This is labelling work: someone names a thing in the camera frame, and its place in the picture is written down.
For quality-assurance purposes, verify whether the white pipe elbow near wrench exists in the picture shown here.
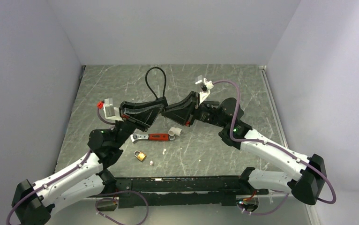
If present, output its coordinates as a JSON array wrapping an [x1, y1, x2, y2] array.
[[168, 127, 182, 136]]

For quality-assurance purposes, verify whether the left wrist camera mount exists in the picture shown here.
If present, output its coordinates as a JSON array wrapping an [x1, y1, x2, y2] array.
[[97, 98, 122, 125]]

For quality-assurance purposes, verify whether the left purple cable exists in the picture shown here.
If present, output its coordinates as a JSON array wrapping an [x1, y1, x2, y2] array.
[[5, 107, 150, 225]]

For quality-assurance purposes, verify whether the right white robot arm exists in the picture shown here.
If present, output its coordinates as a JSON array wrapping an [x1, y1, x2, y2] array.
[[162, 91, 327, 205]]

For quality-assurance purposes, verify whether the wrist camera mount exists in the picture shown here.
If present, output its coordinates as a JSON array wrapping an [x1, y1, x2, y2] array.
[[195, 75, 214, 105], [97, 98, 122, 125]]

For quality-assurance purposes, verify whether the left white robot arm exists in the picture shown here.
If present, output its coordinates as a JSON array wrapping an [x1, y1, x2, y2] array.
[[6, 96, 168, 225]]

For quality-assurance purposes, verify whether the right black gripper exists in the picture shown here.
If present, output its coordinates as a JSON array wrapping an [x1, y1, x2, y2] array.
[[162, 91, 227, 128]]

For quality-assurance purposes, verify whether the brass padlock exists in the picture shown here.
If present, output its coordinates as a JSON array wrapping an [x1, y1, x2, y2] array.
[[134, 151, 146, 162]]

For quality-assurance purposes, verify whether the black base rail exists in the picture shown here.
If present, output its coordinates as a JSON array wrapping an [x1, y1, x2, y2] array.
[[97, 175, 269, 209]]

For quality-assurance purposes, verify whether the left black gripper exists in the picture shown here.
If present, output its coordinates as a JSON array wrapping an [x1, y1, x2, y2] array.
[[112, 100, 164, 149]]

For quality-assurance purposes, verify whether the aluminium rail right edge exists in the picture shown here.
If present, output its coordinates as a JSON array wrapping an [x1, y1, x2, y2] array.
[[258, 65, 289, 148]]

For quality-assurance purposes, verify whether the black cable padlock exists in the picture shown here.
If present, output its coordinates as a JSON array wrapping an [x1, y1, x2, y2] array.
[[144, 66, 168, 107]]

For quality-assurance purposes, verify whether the red handled adjustable wrench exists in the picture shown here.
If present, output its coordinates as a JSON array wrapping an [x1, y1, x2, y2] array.
[[130, 133, 175, 143]]

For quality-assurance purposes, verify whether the purple cable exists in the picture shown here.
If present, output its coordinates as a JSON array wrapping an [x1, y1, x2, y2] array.
[[5, 107, 150, 225], [212, 80, 337, 217]]

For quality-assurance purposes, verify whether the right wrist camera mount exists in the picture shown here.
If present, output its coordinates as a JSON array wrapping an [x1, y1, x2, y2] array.
[[195, 75, 214, 105]]

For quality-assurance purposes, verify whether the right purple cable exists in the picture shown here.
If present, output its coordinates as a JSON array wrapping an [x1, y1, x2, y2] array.
[[212, 80, 337, 217]]

